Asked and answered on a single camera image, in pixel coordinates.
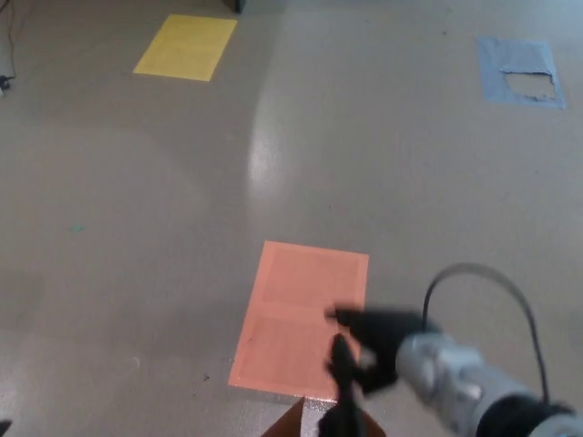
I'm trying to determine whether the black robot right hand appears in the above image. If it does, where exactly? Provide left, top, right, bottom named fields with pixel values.
left=323, top=303, right=444, bottom=398

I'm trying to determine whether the orange paper sheet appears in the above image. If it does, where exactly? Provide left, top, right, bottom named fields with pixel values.
left=227, top=239, right=371, bottom=405

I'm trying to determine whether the yellow paper sheet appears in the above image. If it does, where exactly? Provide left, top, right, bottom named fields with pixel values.
left=132, top=13, right=239, bottom=83

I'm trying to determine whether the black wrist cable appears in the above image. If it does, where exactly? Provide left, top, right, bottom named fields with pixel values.
left=422, top=262, right=553, bottom=407

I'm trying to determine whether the torn blue paper sheet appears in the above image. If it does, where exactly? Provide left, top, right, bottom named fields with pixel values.
left=476, top=36, right=568, bottom=110

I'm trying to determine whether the black cable with plug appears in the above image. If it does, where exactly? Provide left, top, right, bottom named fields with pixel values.
left=0, top=0, right=18, bottom=95

